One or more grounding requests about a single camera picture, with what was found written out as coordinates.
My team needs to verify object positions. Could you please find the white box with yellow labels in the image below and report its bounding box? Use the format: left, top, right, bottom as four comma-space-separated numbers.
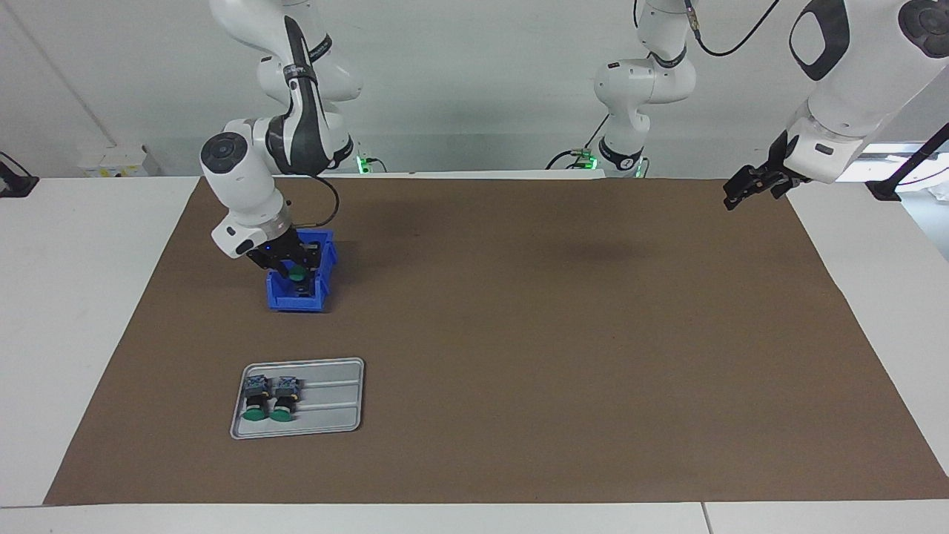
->
78, 143, 161, 179

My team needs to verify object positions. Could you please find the black desk mount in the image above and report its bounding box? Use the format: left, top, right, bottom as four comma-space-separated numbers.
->
0, 151, 39, 199

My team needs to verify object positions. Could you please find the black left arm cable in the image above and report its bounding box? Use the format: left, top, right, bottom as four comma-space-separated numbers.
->
686, 0, 781, 56

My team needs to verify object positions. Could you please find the brown paper table mat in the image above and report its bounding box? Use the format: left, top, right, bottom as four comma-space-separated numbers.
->
43, 177, 949, 507

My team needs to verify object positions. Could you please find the black clamp stand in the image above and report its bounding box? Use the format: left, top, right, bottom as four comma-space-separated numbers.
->
865, 122, 949, 202

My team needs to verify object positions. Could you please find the black base power cable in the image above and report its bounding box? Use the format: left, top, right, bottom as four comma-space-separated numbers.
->
546, 111, 612, 170

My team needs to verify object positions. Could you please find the blue plastic storage bin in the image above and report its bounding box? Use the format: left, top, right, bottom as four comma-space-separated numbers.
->
266, 228, 339, 313

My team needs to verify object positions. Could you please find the silver metal tray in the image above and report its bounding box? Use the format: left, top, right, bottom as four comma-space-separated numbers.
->
229, 357, 366, 441

